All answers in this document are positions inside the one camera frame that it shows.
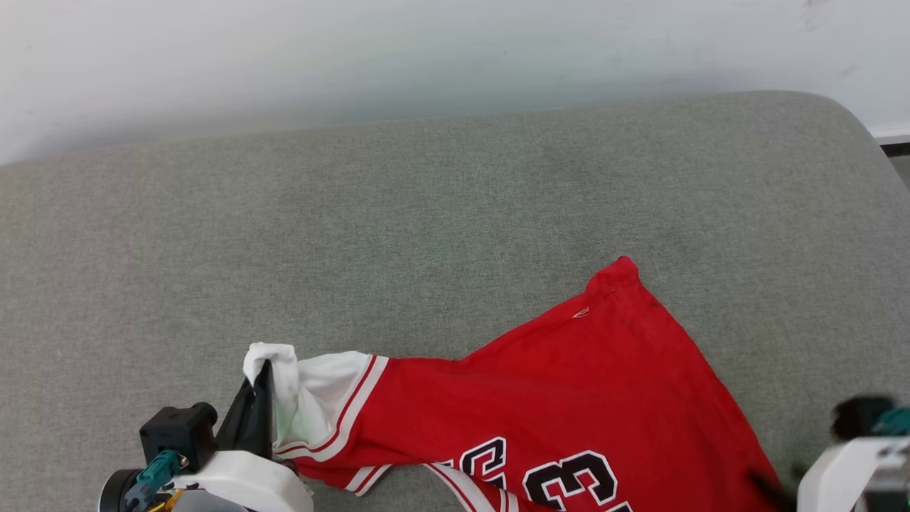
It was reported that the teal left cable connector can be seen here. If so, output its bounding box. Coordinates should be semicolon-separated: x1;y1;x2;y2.
124;449;184;510

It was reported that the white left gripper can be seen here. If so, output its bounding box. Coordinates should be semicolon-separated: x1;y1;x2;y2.
98;359;315;512

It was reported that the red basketball jersey number 23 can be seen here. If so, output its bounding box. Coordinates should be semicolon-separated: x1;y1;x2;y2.
242;255;791;512

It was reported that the teal cable connector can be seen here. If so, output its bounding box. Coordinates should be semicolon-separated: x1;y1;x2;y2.
124;449;184;510
873;406;910;437

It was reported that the grey fabric sofa seat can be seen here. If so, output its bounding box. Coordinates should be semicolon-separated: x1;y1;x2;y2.
0;90;910;512

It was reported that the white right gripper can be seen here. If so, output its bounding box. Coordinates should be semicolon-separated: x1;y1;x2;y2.
749;435;910;512

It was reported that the teal right cable connector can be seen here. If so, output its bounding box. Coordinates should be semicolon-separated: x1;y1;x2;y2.
873;406;910;437

